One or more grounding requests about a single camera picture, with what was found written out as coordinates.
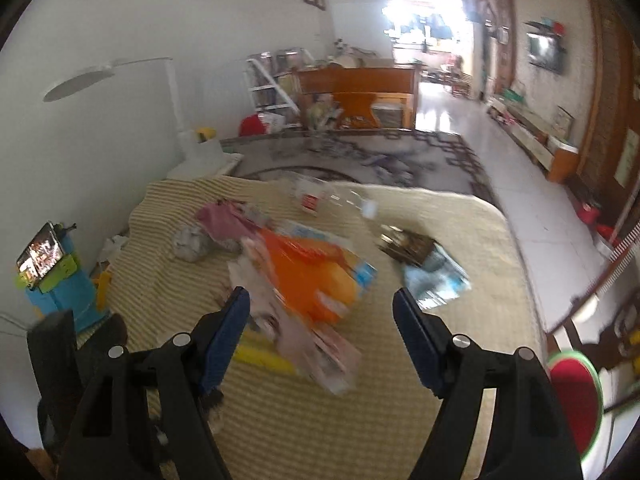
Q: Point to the patterned grey rug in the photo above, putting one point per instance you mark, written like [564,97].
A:
[400,155]

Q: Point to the white bookshelf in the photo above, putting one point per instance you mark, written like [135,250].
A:
[267,87]

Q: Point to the low wooden television cabinet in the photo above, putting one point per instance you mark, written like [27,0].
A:
[535,142]

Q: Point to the dark snack packet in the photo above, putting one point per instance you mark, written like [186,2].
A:
[407,247]

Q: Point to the red bag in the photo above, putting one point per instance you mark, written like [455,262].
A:
[252,126]

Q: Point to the smartphone on stand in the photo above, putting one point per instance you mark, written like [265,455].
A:
[40,255]

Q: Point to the blue and green toy stand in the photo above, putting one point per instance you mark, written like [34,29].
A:
[65,290]

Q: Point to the yellow flat packet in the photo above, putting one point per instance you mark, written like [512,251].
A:
[260,357]

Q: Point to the orange cardboard box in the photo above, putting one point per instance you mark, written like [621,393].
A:
[305,275]

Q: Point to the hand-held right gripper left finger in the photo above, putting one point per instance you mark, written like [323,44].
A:
[229,332]

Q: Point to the pink and white paper sheet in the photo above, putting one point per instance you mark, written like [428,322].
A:
[320,355]

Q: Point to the red bucket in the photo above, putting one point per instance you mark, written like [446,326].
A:
[590,213]

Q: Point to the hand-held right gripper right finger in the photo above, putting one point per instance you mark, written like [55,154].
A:
[414,340]

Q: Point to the clear plastic bottle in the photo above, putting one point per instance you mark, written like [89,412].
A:
[332,197]

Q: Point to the yellow checked blanket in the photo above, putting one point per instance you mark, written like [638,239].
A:
[160,280]

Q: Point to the white crumpled tissue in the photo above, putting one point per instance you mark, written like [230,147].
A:
[112,247]

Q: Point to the red round stool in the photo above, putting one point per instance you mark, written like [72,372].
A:
[575,395]

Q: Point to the blue and white plastic packet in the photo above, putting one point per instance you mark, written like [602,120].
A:
[440,280]

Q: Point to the white floor lamp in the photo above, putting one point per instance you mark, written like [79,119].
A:
[172,105]

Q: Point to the wall-mounted television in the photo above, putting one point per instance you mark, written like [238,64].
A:
[545,52]

